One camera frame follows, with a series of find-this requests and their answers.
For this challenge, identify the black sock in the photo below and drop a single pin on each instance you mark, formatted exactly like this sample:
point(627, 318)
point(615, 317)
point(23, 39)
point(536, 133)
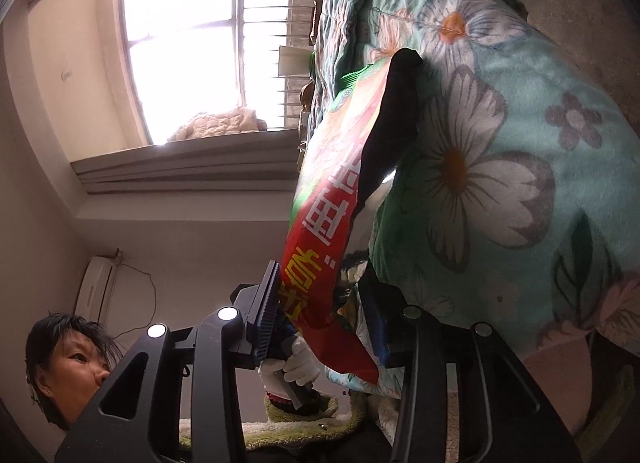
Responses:
point(395, 118)

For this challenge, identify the white square container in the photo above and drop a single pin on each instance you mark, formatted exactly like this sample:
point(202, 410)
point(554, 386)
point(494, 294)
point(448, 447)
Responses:
point(295, 60)

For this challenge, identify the white quilt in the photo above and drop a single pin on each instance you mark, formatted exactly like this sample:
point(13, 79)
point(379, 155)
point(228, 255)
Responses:
point(215, 123)

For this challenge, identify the teal floral blanket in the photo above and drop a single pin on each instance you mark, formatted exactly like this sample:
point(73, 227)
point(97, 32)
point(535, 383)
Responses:
point(500, 143)

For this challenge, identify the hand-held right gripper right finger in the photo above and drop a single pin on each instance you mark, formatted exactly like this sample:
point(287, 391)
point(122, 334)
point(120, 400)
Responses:
point(415, 343)

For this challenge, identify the person's head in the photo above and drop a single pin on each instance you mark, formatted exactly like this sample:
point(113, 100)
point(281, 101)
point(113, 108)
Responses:
point(65, 363)

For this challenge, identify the white air conditioner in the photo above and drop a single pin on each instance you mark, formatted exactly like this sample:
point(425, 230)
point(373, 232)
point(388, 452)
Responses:
point(95, 288)

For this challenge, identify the barred window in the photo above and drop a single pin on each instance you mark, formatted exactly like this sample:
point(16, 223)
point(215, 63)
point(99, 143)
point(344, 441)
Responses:
point(190, 43)

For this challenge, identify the red green snack bag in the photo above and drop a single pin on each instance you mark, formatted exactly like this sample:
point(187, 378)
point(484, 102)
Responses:
point(325, 223)

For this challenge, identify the person's left hand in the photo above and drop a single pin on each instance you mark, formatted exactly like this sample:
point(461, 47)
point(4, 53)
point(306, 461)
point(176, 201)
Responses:
point(300, 365)

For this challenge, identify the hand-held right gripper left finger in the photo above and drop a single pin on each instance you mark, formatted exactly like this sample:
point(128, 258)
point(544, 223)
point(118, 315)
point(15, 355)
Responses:
point(270, 303)

